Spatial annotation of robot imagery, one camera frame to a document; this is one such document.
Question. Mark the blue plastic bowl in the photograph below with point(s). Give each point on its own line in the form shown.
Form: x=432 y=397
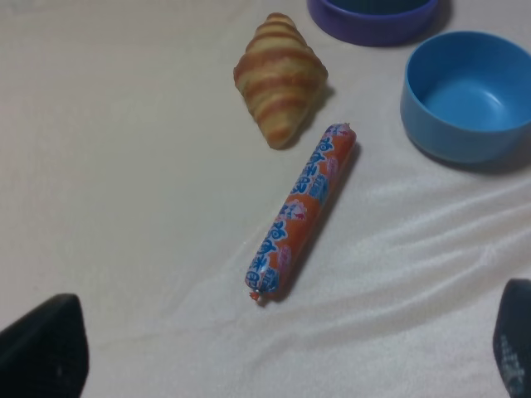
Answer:
x=466 y=97

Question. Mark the beige tablecloth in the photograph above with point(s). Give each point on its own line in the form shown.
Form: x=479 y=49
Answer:
x=133 y=176

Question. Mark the striped croissant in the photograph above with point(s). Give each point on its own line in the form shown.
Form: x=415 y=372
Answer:
x=279 y=78

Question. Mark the purple frying pan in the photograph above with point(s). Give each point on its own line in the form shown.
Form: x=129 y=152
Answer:
x=373 y=23

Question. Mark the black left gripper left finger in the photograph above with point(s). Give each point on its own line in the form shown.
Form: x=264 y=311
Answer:
x=45 y=353

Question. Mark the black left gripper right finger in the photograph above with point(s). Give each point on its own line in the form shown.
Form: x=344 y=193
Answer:
x=511 y=339

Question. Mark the orange wrapped sausage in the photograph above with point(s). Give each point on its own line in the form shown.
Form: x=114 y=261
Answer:
x=295 y=221

